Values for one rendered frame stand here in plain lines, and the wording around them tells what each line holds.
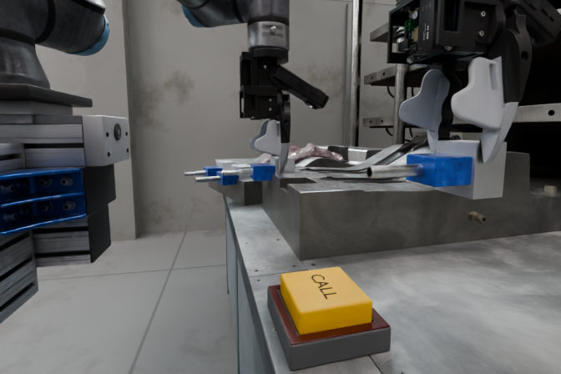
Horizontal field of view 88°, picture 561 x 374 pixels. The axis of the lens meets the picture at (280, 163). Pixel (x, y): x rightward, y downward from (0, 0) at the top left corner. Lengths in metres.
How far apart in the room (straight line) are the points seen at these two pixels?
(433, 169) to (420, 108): 0.08
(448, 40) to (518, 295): 0.26
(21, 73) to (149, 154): 2.29
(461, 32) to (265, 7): 0.33
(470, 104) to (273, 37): 0.34
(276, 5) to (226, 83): 2.35
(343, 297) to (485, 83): 0.22
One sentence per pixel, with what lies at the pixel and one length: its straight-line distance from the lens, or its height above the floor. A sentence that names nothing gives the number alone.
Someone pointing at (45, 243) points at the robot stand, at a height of 0.77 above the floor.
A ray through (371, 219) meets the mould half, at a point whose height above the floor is 0.85.
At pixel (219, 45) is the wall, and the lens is 2.94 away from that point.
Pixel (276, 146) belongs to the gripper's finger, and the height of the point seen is 0.94.
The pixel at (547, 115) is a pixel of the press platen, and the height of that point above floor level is 1.01.
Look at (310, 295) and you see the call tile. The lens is 0.25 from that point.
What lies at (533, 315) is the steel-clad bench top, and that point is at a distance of 0.38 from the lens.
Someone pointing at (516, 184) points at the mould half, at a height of 0.88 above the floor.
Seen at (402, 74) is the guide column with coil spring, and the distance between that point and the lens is 1.53.
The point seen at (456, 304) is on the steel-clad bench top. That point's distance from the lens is 0.36.
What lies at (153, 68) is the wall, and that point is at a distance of 2.96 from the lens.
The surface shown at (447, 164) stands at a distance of 0.31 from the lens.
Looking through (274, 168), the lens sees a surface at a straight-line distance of 0.53.
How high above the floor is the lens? 0.97
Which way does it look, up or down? 7 degrees down
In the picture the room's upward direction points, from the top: straight up
